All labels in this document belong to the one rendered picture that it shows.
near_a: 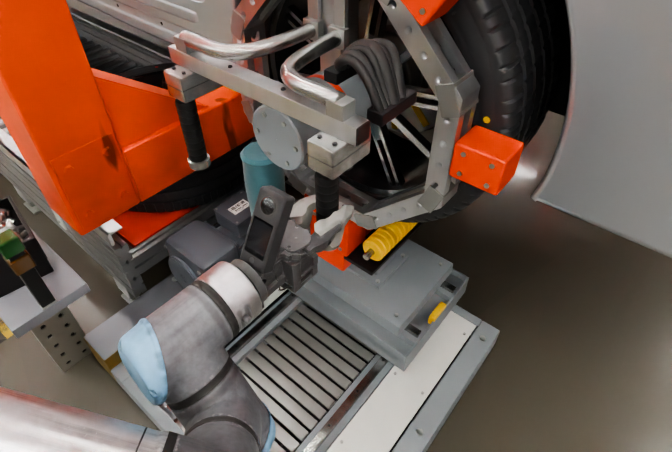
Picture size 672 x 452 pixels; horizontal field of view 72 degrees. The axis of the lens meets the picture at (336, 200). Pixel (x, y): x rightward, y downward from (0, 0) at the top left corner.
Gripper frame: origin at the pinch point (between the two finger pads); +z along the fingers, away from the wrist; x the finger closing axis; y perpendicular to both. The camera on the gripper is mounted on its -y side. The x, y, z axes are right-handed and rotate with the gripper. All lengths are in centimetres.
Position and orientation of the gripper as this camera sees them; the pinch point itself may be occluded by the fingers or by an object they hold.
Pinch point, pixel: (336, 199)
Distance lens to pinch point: 74.0
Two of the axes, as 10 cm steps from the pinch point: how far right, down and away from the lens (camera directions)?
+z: 6.4, -5.1, 5.8
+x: 7.7, 4.2, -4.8
